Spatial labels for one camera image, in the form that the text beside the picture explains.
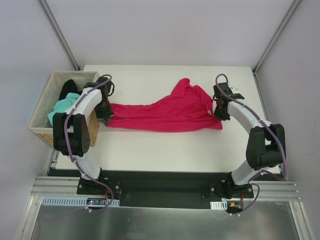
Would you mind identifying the pink t shirt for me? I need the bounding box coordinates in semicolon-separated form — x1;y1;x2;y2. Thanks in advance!
107;78;223;133

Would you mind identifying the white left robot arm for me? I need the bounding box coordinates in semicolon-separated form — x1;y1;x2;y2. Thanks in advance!
52;74;115;195

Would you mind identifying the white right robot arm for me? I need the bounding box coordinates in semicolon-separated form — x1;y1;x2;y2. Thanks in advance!
213;82;287;198

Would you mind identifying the black t shirt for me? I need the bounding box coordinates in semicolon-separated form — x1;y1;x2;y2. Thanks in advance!
59;79;82;100

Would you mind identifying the teal t shirt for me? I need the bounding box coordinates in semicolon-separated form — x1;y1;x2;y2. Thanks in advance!
47;92;80;126

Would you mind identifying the wicker laundry basket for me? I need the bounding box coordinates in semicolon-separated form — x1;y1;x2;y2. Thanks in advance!
28;71;100;146

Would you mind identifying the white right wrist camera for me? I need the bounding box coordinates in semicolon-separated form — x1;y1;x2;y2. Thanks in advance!
230;87;240;92

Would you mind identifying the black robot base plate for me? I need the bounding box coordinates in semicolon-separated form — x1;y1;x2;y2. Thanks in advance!
76;170;254;209

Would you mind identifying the left white cable duct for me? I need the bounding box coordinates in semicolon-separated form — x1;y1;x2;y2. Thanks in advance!
42;196;120;208

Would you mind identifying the white cable duct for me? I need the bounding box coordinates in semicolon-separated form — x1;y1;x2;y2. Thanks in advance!
210;200;228;211
42;196;120;208

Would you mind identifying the right white cable duct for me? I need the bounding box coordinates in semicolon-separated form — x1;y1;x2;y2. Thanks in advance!
210;200;228;211

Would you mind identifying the left aluminium frame post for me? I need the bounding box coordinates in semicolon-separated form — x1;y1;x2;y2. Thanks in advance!
37;0;81;71

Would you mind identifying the aluminium frame post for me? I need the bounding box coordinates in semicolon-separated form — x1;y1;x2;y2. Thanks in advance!
252;0;303;76
37;0;81;71

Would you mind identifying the right aluminium frame post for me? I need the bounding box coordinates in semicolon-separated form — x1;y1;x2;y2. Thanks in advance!
252;0;303;76

